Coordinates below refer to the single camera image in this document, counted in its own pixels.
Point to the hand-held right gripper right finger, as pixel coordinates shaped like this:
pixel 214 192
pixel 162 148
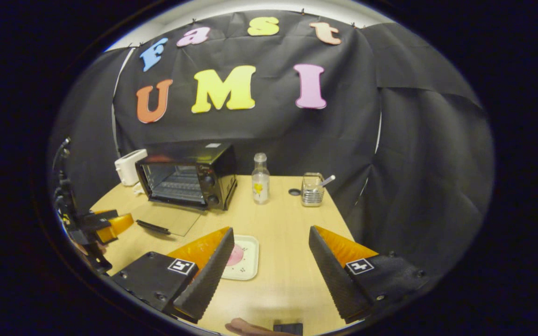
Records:
pixel 332 280

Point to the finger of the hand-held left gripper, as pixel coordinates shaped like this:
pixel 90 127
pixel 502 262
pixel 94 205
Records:
pixel 117 226

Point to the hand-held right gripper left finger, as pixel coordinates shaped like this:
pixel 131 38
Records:
pixel 210 275

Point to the pink ham slice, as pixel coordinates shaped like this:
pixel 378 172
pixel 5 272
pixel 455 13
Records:
pixel 236 255

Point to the white square plate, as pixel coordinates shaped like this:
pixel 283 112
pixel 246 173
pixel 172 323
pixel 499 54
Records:
pixel 249 261

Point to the black electric oven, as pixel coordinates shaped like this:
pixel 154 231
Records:
pixel 217 163

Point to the white toaster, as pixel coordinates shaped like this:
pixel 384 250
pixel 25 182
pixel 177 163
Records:
pixel 129 168

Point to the striped straw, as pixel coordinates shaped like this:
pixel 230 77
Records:
pixel 329 179

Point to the clear glass bottle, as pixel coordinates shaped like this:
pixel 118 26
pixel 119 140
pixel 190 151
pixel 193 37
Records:
pixel 260 186

